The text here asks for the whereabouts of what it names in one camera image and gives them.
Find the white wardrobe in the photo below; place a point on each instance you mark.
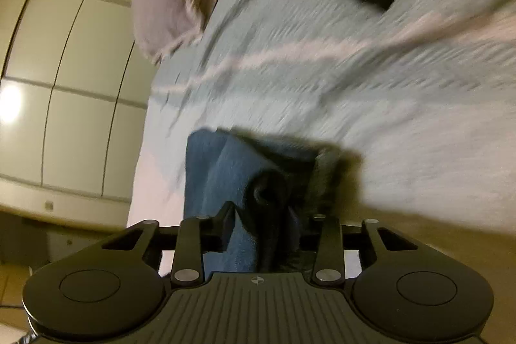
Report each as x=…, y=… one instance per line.
x=72, y=86

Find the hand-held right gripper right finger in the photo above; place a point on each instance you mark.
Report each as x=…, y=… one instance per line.
x=322, y=235

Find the white wall socket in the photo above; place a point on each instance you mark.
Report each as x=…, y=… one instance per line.
x=49, y=205

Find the blue jeans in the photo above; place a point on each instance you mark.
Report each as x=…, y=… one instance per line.
x=209, y=174

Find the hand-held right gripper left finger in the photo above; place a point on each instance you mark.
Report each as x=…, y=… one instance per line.
x=225, y=225

